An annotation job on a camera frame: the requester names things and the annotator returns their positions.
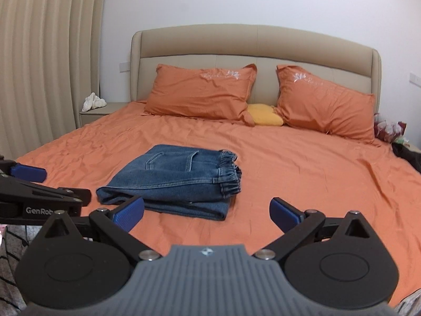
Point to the beige padded headboard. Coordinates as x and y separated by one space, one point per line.
256 44

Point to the white wall socket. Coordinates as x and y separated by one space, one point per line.
124 66

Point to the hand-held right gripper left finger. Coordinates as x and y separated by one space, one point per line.
130 212

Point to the black jacket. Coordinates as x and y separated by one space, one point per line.
408 159

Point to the orange pillow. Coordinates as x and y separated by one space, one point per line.
200 95
325 105

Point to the beige curtain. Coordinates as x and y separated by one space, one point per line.
46 59

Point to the yellow cushion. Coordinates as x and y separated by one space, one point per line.
264 115

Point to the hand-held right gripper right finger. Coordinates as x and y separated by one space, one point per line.
284 212

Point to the beige nightstand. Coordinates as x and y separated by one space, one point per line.
98 115

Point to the blue denim pants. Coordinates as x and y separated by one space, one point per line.
171 184

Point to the white wall switch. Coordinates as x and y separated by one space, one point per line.
415 80

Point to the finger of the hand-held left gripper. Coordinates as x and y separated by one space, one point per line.
49 193
28 172

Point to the orange bed cover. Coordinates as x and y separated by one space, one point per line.
312 177

